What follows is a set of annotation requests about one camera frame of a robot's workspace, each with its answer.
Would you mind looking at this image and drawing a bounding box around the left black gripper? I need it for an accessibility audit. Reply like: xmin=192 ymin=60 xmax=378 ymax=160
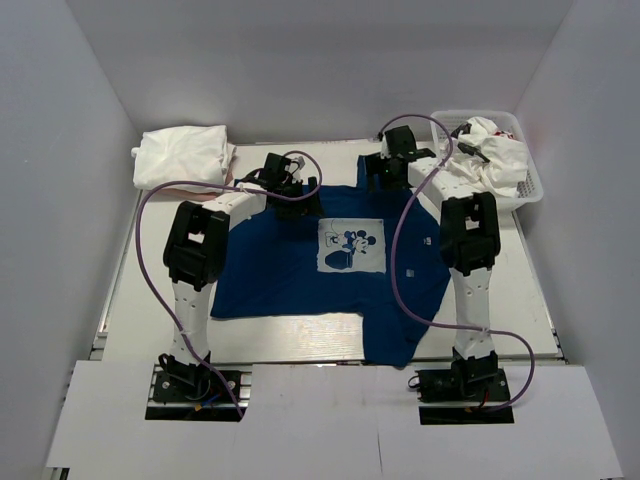
xmin=274 ymin=176 xmax=324 ymax=221

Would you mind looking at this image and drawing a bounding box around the blue mickey t-shirt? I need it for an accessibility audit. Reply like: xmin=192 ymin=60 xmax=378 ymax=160
xmin=211 ymin=161 xmax=450 ymax=367

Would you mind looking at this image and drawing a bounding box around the white t-shirt black print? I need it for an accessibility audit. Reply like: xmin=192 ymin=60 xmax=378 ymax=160
xmin=450 ymin=116 xmax=498 ymax=163

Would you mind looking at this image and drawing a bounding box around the white t-shirt red print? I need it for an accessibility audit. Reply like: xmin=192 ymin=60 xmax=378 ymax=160
xmin=446 ymin=120 xmax=529 ymax=198

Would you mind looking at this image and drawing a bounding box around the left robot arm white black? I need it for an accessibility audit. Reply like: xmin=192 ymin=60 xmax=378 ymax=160
xmin=160 ymin=153 xmax=323 ymax=399

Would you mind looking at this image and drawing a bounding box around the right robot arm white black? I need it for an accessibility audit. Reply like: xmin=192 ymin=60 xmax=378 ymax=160
xmin=365 ymin=126 xmax=501 ymax=399

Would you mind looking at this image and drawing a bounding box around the folded white t-shirt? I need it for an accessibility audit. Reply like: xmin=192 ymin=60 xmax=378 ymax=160
xmin=131 ymin=125 xmax=236 ymax=190

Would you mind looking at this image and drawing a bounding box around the folded pink t-shirt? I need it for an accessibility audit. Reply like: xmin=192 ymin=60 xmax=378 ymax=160
xmin=164 ymin=159 xmax=238 ymax=201

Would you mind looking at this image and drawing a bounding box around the white plastic basket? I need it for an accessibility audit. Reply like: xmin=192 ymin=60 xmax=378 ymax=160
xmin=433 ymin=110 xmax=543 ymax=211

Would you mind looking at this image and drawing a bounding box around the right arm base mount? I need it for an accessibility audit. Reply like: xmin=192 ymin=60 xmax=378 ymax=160
xmin=407 ymin=352 xmax=515 ymax=426

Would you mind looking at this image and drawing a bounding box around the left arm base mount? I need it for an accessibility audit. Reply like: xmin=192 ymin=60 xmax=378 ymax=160
xmin=145 ymin=354 xmax=251 ymax=423

